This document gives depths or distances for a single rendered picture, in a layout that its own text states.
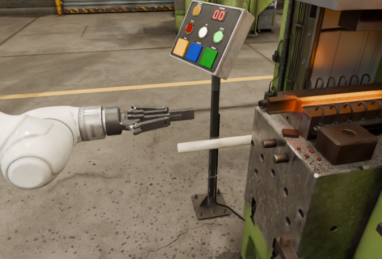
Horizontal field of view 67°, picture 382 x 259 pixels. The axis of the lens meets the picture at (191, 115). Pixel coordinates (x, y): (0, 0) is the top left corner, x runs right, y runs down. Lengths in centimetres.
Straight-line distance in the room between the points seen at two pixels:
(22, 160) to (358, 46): 108
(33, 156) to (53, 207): 151
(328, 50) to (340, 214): 55
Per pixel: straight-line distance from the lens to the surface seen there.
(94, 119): 75
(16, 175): 61
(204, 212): 186
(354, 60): 123
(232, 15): 124
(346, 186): 86
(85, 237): 186
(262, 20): 632
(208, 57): 122
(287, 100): 88
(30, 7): 917
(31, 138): 62
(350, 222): 99
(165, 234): 178
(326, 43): 113
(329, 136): 82
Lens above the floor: 138
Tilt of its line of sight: 29 degrees down
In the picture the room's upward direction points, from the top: straight up
